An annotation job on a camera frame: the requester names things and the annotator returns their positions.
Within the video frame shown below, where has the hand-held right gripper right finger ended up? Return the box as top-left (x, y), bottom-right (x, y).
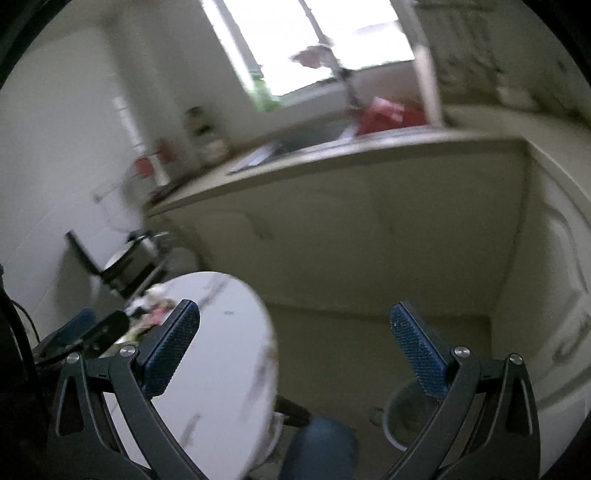
top-left (383, 301), bottom-right (541, 480)

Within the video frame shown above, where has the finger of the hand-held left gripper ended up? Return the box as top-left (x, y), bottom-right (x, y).
top-left (69, 311), bottom-right (130, 358)
top-left (46, 310), bottom-right (98, 354)

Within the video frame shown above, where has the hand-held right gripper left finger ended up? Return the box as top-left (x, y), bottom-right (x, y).
top-left (46, 299), bottom-right (201, 480)

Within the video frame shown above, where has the white tissue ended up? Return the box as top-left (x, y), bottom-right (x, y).
top-left (131, 285), bottom-right (169, 311)

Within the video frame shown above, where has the grey trash bin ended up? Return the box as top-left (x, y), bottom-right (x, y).
top-left (383, 381), bottom-right (444, 450)

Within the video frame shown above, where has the round white marble table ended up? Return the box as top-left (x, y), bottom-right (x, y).
top-left (92, 272), bottom-right (280, 480)

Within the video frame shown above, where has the grey storage rack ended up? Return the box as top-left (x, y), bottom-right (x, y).
top-left (92, 258), bottom-right (174, 305)

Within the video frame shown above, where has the black table leg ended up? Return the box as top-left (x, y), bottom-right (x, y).
top-left (276, 396), bottom-right (312, 428)

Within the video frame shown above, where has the person's right leg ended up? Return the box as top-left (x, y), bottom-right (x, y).
top-left (279, 418), bottom-right (358, 480)

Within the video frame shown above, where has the glass jar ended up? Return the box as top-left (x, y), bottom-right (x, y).
top-left (198, 134), bottom-right (229, 168)

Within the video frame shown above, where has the beige kitchen counter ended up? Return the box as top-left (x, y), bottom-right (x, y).
top-left (145, 104), bottom-right (591, 217)

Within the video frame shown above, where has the dark bottle with yellow label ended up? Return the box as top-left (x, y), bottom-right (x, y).
top-left (186, 107), bottom-right (208, 139)

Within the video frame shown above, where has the red basin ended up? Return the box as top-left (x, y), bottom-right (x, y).
top-left (358, 97), bottom-right (428, 136)

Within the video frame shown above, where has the steel sink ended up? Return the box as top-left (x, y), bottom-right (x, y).
top-left (228, 117), bottom-right (358, 174)

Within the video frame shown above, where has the white cutting board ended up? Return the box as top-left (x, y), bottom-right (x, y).
top-left (413, 44), bottom-right (446, 127)

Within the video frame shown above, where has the green soap bottle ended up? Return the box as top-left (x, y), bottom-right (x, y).
top-left (252, 76), bottom-right (280, 114)

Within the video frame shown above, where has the metal faucet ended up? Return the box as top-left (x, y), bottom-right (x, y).
top-left (318, 41), bottom-right (361, 112)

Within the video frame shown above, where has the cloth on faucet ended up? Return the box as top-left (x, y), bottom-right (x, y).
top-left (290, 44), bottom-right (335, 70)

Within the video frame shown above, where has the window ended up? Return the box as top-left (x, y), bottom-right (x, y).
top-left (203, 0), bottom-right (416, 100)

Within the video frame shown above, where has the black cable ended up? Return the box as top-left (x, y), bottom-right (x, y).
top-left (0, 272), bottom-right (40, 370)

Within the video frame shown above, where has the wall utensil rack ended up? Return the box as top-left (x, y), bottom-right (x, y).
top-left (418, 0), bottom-right (541, 107)

